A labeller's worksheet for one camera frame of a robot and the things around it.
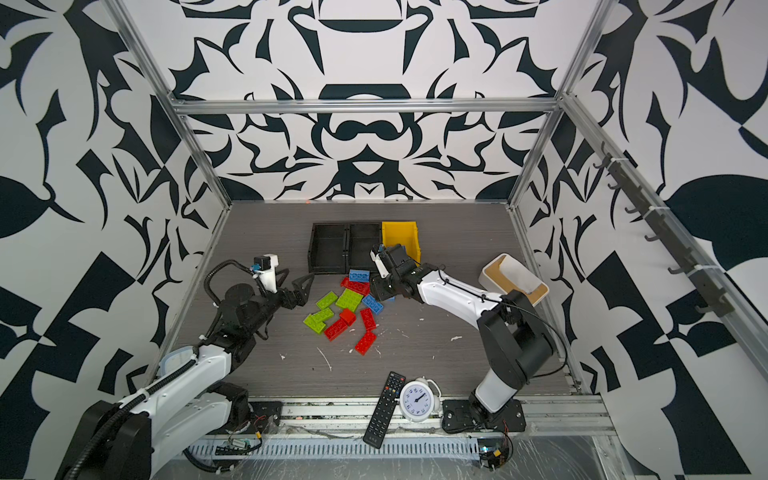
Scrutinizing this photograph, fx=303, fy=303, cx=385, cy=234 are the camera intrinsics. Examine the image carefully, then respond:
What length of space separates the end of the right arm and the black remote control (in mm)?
222

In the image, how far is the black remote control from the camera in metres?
0.71

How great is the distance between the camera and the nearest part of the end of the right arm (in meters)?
0.64
